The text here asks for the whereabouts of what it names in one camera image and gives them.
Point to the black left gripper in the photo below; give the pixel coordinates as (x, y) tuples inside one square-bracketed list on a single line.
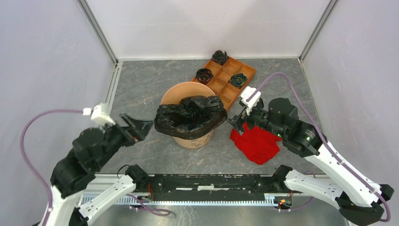
[(139, 130)]

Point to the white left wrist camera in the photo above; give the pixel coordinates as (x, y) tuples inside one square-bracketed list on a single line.
[(99, 114)]

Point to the black orange rolled tie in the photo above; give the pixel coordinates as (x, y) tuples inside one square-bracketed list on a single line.
[(204, 75)]

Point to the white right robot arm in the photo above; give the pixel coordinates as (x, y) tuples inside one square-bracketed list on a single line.
[(358, 199)]

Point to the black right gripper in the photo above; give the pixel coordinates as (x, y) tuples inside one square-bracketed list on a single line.
[(237, 124)]

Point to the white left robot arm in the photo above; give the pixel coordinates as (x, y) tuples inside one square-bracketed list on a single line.
[(68, 182)]

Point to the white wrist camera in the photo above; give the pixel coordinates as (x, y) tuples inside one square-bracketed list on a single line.
[(99, 114), (249, 97)]

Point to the black plastic trash bag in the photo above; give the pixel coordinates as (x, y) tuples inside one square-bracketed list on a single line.
[(192, 118)]

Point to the blue yellow rolled tie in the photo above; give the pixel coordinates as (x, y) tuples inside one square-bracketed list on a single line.
[(238, 80)]

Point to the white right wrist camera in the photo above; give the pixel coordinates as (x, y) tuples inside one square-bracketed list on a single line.
[(249, 97)]

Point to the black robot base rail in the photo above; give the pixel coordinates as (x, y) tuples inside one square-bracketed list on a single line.
[(211, 188)]

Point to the red cloth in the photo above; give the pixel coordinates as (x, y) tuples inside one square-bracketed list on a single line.
[(257, 144)]

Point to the dark rolled tie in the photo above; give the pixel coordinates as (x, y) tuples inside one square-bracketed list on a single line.
[(220, 57)]

